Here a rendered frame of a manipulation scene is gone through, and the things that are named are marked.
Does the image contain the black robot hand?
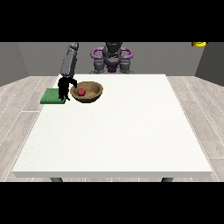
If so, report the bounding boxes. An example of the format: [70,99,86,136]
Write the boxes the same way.
[57,76,79,102]

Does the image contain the green square pad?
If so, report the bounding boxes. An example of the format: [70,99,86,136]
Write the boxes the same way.
[39,87,67,105]

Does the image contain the brown wooden bowl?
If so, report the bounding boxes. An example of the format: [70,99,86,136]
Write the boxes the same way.
[69,80,104,104]

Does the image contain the grey trunk with purple rings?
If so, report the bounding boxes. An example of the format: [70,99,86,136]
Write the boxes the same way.
[89,42,136,75]

